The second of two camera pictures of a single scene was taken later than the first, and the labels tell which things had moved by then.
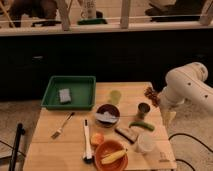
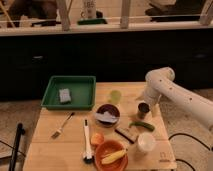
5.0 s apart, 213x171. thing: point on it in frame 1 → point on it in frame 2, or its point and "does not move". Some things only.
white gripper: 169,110 → 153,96
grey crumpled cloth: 105,116 does not move
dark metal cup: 143,108 does not move
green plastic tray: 70,93 does not move
